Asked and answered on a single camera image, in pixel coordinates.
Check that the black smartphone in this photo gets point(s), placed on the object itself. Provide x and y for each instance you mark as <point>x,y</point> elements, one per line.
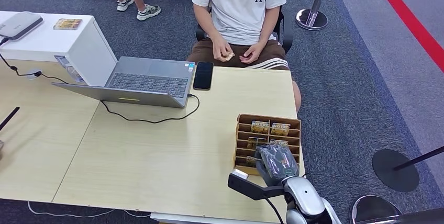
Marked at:
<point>203,75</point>

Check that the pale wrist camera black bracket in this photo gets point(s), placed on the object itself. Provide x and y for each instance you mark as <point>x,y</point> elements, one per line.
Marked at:
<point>244,186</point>

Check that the clear plastic holder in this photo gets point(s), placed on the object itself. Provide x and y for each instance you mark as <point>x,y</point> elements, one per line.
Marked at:
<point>71,70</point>

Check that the chrome base stanchion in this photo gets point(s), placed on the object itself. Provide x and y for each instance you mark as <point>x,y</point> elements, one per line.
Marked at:
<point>373,208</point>

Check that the grey open laptop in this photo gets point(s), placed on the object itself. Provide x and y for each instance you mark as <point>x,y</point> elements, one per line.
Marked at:
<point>149,83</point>

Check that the wooden card organizer box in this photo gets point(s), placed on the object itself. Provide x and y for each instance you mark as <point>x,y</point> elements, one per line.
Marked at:
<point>240,170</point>

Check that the small card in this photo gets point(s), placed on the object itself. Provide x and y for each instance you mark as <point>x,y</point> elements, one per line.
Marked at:
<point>229,56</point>

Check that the chrome stanchion post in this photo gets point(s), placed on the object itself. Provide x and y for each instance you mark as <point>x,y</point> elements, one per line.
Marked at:
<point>312,18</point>

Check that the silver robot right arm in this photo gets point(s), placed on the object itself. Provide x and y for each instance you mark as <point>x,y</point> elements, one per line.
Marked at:
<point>305,196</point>

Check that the black base stanchion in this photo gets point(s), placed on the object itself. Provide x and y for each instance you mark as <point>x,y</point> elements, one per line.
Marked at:
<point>395,175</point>

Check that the person's right hand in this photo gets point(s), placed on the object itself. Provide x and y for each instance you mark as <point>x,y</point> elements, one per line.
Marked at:
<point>219,48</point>

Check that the white cabinet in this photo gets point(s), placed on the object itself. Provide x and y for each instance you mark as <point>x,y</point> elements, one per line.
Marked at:
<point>86,49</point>

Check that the seated person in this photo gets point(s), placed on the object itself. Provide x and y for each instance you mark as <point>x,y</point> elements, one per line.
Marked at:
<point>239,7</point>

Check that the person's left hand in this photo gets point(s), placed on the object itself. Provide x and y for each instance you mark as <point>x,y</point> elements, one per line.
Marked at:
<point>254,53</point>

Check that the black rod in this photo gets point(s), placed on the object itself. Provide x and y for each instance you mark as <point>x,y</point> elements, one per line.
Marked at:
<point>9,117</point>

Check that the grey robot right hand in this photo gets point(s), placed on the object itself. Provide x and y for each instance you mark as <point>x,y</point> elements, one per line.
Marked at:
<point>277,167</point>

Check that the grey flat device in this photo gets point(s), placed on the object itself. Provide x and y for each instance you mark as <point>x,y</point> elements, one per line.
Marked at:
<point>19,24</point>

